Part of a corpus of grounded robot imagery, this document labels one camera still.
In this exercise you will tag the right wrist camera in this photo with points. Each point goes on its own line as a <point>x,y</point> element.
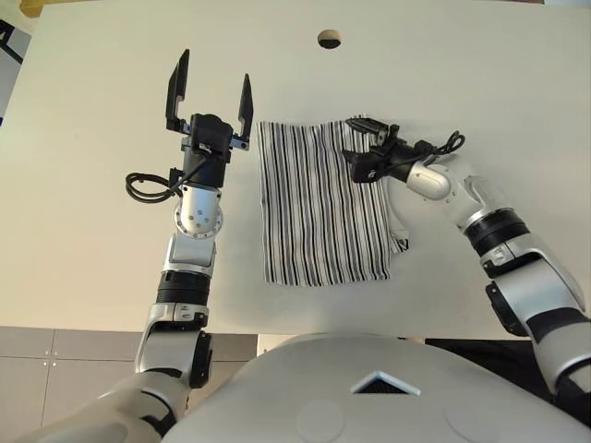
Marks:
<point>370,167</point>

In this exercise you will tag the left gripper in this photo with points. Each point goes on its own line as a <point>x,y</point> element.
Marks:
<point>205,171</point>

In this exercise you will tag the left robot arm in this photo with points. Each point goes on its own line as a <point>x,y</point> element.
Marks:
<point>196,217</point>

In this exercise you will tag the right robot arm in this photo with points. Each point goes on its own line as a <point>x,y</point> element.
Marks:
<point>526,272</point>

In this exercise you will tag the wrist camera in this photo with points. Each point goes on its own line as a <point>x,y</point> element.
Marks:
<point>211,134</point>
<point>370,167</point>

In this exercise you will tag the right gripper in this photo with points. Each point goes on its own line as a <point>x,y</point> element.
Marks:
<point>398,157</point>

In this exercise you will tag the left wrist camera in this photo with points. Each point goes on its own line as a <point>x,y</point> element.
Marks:
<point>211,134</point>

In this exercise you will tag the robot body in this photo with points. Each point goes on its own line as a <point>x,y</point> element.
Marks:
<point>369,397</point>

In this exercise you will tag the striped T-shirt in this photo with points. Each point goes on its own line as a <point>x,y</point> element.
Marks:
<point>318,203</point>

